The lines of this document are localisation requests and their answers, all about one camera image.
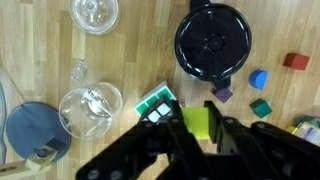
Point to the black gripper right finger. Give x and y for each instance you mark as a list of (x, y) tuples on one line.
[(239, 155)]

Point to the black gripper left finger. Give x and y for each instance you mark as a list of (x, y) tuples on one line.
[(186, 159)]

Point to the yellow wooden block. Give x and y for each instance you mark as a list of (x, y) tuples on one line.
[(197, 120)]

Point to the red wooden block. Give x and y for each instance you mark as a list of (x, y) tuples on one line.
[(296, 61)]

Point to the green wooden block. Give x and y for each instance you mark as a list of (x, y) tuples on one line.
[(260, 108)]

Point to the dark rubix cube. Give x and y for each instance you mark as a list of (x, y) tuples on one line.
[(161, 109)]

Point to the white rubix cube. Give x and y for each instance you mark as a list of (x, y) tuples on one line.
[(153, 96)]

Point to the purple wooden block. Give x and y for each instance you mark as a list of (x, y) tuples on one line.
[(223, 95)]

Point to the blue wooden block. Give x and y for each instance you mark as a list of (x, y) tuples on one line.
[(257, 79)]

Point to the clear plastic cup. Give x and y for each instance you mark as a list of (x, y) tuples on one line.
[(87, 113)]

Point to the black lidded grey pot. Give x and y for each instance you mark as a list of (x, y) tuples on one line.
[(212, 42)]

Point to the small clear plastic piece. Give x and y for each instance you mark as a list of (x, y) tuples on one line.
[(78, 70)]

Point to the clear plastic jar lid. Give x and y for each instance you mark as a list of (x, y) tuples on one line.
[(94, 16)]

